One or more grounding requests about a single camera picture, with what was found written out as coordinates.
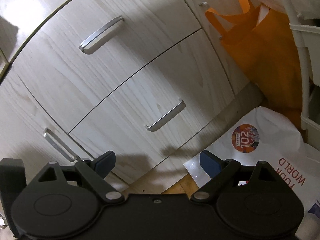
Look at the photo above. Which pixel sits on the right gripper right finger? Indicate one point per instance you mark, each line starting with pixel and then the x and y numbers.
pixel 223 176

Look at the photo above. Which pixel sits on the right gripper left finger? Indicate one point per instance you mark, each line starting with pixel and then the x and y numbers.
pixel 93 173

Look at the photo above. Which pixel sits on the upper wooden drawer front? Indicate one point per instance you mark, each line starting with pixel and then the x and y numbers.
pixel 68 83

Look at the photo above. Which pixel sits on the white printed plastic bag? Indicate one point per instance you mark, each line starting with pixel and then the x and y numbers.
pixel 277 196

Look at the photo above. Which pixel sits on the left cabinet door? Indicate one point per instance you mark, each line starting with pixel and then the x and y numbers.
pixel 23 122

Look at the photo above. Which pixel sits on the cabinet door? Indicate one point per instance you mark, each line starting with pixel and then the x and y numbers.
pixel 225 7
pixel 23 122

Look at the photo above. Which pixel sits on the orange fabric tote bag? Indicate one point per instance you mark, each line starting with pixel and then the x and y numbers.
pixel 261 43

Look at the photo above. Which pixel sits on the right cabinet door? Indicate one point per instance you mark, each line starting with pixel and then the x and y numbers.
pixel 225 7

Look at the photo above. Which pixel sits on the left door metal handle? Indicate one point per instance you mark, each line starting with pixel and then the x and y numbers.
pixel 59 145

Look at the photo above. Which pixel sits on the lower drawer metal handle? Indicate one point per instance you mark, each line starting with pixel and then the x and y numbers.
pixel 166 117

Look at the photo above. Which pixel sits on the drawer metal handle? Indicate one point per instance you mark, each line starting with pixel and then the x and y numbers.
pixel 166 117
pixel 97 39

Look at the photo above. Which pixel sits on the upper drawer metal handle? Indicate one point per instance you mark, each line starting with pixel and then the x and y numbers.
pixel 97 39

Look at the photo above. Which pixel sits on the white metal rack frame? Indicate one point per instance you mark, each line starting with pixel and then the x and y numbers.
pixel 306 38

